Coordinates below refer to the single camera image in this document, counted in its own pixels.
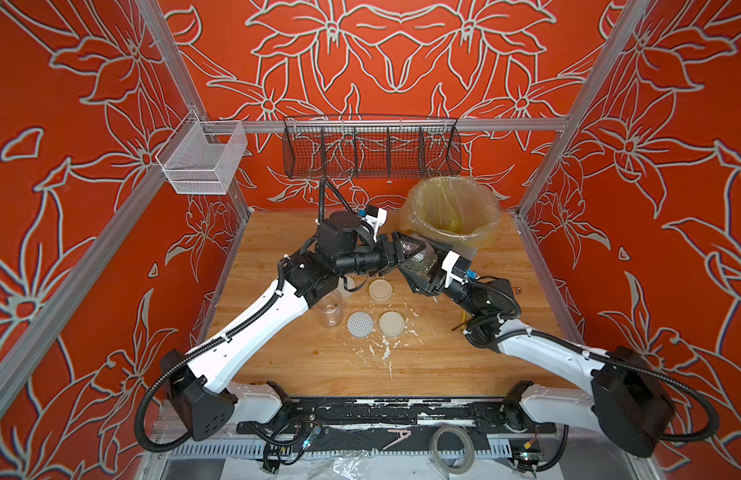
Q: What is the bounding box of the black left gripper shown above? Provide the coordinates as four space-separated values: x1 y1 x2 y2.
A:
335 231 428 277

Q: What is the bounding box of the beige lid of back jar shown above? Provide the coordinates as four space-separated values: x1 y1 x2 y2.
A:
368 279 394 302

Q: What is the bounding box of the beige lid of jar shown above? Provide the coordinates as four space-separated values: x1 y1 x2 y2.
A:
379 311 406 338
368 279 394 302

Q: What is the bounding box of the beige lid of front jar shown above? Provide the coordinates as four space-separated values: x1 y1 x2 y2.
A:
379 311 406 338

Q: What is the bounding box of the glass jar patterned lid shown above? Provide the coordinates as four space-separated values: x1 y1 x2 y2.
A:
312 290 344 328

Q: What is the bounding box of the glass jar beige lid front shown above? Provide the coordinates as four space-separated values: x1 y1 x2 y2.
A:
403 237 438 277

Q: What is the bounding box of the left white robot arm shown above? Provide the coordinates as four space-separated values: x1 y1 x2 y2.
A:
160 210 427 441

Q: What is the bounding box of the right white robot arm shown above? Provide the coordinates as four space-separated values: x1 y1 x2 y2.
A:
402 268 676 458

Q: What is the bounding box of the translucent ribbed trash bin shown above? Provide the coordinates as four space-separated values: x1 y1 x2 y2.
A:
429 234 482 260

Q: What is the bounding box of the clear tape roll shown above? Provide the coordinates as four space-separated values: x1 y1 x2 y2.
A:
429 425 476 479

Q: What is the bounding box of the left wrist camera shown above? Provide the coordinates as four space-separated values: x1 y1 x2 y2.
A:
318 211 378 257

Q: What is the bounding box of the black wire wall basket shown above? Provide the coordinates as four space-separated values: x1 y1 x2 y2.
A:
282 114 463 180

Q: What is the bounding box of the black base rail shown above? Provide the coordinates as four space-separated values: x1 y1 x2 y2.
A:
268 396 562 436

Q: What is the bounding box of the clear plastic wall basket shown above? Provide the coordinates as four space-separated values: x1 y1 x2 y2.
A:
156 110 248 195

